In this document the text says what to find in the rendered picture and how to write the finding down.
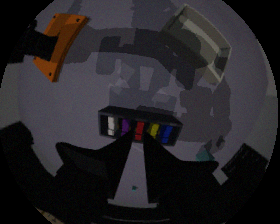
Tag yellow fuse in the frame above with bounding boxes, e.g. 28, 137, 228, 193
147, 122, 159, 138

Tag purple fuse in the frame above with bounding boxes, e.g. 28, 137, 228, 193
121, 119, 130, 136

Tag teal cube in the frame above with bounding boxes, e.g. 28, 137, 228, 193
195, 151, 216, 162

